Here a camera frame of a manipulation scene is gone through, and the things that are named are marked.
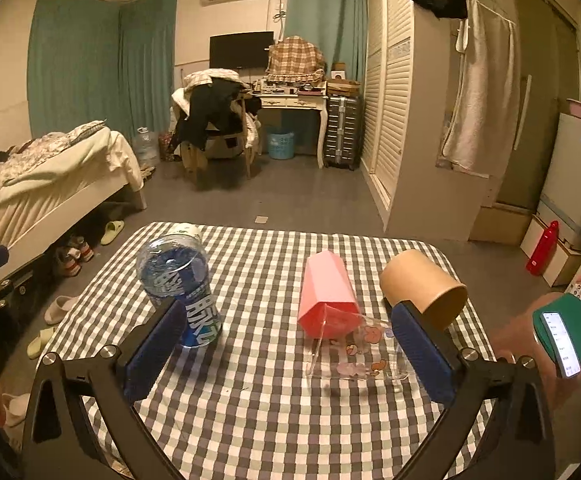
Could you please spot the dark suitcase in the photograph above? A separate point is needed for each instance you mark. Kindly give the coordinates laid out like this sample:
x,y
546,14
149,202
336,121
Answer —
x,y
341,132

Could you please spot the wide teal curtain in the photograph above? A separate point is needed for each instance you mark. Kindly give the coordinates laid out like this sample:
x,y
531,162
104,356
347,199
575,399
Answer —
x,y
85,65

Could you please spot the plaid cloth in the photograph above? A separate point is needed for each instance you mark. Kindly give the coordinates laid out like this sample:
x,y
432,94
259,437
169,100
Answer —
x,y
295,60

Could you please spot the grey checkered tablecloth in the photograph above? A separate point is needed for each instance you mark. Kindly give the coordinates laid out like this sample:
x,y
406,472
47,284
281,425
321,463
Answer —
x,y
260,410

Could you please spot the wooden chair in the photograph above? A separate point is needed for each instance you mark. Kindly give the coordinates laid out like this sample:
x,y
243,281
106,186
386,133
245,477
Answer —
x,y
248,155

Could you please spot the transparent cartoon print cup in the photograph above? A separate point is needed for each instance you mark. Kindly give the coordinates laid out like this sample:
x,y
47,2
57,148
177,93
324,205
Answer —
x,y
365,362

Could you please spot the woven basket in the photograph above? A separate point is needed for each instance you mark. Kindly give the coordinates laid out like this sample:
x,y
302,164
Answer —
x,y
343,87

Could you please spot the white hanging towel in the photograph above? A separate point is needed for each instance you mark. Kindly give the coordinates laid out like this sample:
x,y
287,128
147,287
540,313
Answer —
x,y
485,85

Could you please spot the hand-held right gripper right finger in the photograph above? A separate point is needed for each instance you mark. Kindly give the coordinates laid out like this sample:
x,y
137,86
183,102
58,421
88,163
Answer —
x,y
426,360

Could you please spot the green slipper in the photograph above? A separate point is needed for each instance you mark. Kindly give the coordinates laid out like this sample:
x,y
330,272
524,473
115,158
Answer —
x,y
40,344
113,232

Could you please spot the black monitor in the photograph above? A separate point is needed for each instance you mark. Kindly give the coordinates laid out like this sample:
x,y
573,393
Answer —
x,y
241,50

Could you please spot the white storage box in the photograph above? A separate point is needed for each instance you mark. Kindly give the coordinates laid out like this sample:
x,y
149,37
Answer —
x,y
567,260

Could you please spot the blue laundry basket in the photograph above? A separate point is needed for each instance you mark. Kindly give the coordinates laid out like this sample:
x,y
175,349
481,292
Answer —
x,y
281,146

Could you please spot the phone in green case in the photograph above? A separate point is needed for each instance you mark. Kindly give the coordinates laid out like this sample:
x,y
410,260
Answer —
x,y
567,332

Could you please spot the black clothes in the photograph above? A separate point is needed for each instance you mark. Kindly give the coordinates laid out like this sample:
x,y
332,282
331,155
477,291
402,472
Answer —
x,y
208,115

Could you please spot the white desk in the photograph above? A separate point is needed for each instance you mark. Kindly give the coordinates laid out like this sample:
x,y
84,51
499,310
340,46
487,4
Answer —
x,y
293,102

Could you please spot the brown paper cup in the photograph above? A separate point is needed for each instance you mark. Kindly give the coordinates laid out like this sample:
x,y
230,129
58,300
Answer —
x,y
420,280

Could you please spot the white slipper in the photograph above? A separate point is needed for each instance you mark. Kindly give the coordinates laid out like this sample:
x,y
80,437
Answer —
x,y
60,310
16,407

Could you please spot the red bottle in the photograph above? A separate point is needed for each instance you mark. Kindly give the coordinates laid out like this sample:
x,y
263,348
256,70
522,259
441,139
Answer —
x,y
542,250

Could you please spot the large water jug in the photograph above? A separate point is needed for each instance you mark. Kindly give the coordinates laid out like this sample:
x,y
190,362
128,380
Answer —
x,y
146,147

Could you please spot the white louvred wardrobe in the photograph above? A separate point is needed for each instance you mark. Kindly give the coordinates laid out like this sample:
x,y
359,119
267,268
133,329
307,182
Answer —
x,y
405,110

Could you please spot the white cloth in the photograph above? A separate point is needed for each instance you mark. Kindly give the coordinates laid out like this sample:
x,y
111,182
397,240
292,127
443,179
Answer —
x,y
210,77

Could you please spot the narrow teal curtain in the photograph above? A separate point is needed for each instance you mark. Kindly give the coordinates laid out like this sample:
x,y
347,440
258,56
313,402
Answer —
x,y
330,10

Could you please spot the white fridge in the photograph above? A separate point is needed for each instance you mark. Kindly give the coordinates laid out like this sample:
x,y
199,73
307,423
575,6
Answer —
x,y
575,180

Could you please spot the floral bedding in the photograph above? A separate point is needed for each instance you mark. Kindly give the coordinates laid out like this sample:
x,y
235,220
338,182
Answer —
x,y
35,160

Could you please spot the blue plastic bottle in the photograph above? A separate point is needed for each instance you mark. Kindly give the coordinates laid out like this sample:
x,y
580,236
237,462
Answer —
x,y
173,267

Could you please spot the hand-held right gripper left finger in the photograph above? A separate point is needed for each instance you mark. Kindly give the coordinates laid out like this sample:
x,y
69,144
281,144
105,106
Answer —
x,y
151,355

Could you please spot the pink cup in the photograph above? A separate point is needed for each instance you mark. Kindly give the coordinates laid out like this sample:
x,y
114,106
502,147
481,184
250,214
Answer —
x,y
326,287

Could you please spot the white bed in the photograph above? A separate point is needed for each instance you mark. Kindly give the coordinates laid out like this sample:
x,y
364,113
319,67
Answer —
x,y
45,200

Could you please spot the white sneakers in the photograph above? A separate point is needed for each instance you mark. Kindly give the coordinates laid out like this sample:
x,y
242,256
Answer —
x,y
73,257

